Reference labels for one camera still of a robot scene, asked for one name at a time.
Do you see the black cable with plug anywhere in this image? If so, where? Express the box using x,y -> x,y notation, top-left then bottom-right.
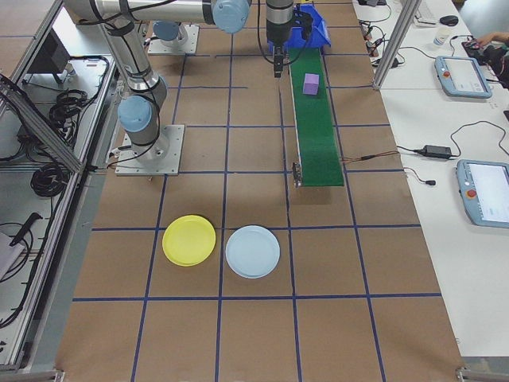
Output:
403,166 -> 437,187

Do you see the blue plastic storage bin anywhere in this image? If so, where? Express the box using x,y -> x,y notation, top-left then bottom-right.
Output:
266,2 -> 332,55

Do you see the black control box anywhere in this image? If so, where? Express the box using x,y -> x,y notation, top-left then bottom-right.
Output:
26,29 -> 72,84

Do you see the black power adapter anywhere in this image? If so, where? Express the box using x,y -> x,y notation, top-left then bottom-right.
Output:
421,145 -> 453,159

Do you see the white square base plate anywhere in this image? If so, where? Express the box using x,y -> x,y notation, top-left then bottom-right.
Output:
115,124 -> 186,177
147,24 -> 200,56

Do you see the V-shaped metal bar frame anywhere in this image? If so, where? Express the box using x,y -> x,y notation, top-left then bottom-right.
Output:
0,0 -> 138,373

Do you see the white keyboard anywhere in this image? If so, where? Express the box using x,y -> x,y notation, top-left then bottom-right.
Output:
414,0 -> 438,25

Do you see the black handle tool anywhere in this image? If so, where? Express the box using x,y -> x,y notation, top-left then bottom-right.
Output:
10,212 -> 43,246

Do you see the black game controller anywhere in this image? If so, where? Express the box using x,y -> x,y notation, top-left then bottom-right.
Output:
462,36 -> 485,55

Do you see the cable connector bundle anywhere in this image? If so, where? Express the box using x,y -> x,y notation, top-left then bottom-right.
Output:
359,19 -> 389,57

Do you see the black cable coil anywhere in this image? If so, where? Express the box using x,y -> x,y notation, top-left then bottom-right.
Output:
49,89 -> 100,132
31,162 -> 71,199

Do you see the white desk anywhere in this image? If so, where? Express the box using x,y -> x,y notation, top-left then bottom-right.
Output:
352,0 -> 509,359

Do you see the green belt conveyor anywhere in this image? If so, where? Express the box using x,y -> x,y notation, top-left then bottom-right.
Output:
286,46 -> 346,189

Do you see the purple foam block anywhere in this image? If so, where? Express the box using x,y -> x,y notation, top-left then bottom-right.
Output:
302,72 -> 321,96

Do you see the grey blue teach pendant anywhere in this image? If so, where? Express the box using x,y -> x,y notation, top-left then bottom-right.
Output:
455,158 -> 509,229
433,55 -> 494,99

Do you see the red black wire pair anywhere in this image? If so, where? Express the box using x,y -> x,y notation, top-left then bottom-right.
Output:
340,150 -> 400,163

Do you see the aluminium profile post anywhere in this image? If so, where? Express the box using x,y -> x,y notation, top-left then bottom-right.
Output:
371,0 -> 423,92

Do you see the white paper cup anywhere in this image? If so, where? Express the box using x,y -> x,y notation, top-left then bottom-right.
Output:
433,26 -> 453,47

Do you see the yellow plastic plate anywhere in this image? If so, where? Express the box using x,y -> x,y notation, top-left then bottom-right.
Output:
161,214 -> 217,267

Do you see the person's dark clothed body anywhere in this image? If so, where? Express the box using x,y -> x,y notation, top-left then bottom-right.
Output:
480,44 -> 509,89

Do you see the light blue plastic plate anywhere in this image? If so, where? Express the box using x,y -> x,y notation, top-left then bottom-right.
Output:
224,224 -> 282,279

